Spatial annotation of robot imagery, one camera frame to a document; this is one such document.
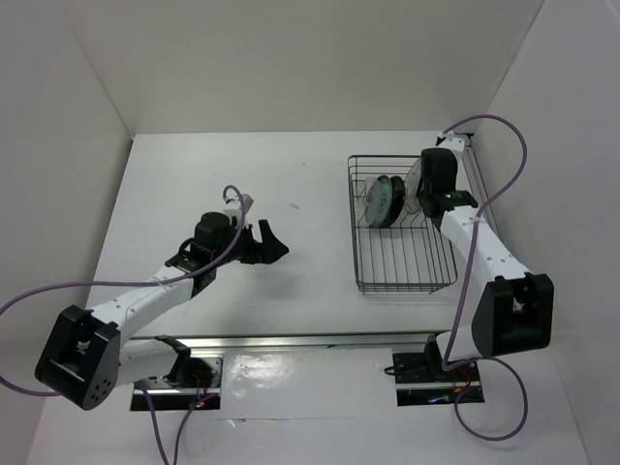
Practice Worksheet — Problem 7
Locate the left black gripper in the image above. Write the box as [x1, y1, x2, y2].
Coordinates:
[211, 218, 288, 266]

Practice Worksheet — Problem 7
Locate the frosted beige glass plate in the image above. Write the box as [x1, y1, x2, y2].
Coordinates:
[404, 159, 422, 215]

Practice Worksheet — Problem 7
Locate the black round plate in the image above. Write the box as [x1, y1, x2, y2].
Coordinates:
[381, 175, 406, 228]

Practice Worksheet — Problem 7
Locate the blue patterned ceramic plate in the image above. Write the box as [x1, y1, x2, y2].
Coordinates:
[364, 174, 392, 228]

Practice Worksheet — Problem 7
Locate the clear ribbed glass plate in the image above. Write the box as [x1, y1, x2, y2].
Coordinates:
[356, 176, 382, 229]

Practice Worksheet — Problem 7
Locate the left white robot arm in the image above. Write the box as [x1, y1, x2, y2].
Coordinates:
[35, 212, 290, 411]

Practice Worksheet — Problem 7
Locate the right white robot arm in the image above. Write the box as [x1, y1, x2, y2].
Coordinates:
[417, 147, 554, 380]

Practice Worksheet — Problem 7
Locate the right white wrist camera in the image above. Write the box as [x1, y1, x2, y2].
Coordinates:
[435, 136, 468, 158]

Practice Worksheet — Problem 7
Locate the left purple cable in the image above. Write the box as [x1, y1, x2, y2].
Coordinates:
[0, 185, 256, 464]

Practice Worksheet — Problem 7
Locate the purple cable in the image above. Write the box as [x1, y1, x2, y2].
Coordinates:
[0, 185, 256, 464]
[438, 114, 530, 441]

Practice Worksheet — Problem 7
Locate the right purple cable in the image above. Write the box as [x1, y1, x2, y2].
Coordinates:
[438, 114, 530, 441]

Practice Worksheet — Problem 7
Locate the metal wire dish rack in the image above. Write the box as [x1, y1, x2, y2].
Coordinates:
[348, 155, 458, 295]

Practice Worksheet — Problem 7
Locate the aluminium front rail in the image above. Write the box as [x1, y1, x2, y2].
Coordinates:
[125, 328, 437, 351]

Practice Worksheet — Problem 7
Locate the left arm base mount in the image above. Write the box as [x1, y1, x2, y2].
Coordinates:
[144, 355, 224, 412]

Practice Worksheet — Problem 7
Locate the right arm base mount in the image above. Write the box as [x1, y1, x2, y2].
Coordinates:
[384, 353, 485, 407]

